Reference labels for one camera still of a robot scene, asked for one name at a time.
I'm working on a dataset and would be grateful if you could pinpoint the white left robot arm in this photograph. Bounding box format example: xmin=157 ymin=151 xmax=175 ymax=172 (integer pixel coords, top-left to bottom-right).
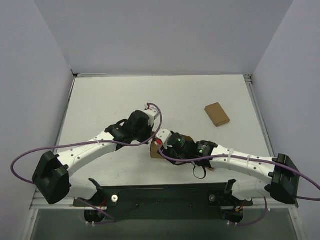
xmin=32 ymin=108 xmax=159 ymax=206

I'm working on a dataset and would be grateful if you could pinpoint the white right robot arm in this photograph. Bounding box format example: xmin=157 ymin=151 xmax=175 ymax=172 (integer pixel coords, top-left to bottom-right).
xmin=156 ymin=131 xmax=300 ymax=205

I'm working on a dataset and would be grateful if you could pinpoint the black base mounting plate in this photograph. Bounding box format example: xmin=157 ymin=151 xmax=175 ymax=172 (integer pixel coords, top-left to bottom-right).
xmin=73 ymin=180 xmax=253 ymax=222

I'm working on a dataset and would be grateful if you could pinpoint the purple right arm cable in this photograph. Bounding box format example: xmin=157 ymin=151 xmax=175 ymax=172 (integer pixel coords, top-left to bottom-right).
xmin=156 ymin=139 xmax=320 ymax=227

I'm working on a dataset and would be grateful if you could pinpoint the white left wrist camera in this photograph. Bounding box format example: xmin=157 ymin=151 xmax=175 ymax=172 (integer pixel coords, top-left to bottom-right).
xmin=143 ymin=103 xmax=160 ymax=127

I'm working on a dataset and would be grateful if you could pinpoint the aluminium front rail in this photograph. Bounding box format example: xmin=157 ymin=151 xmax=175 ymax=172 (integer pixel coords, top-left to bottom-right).
xmin=29 ymin=194 xmax=300 ymax=211

